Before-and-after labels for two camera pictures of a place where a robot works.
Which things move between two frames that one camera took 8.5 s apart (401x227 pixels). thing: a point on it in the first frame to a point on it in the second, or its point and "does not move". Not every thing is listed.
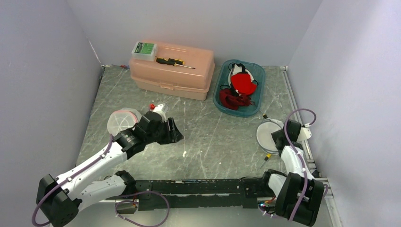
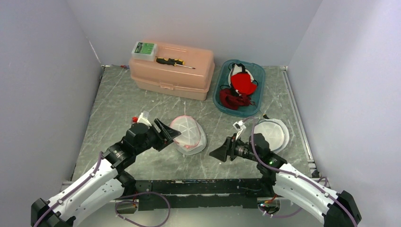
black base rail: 238,193 does not move
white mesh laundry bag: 264,136 does not move
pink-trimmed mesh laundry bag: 123,119 to 193,139
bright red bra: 241,82 does not move
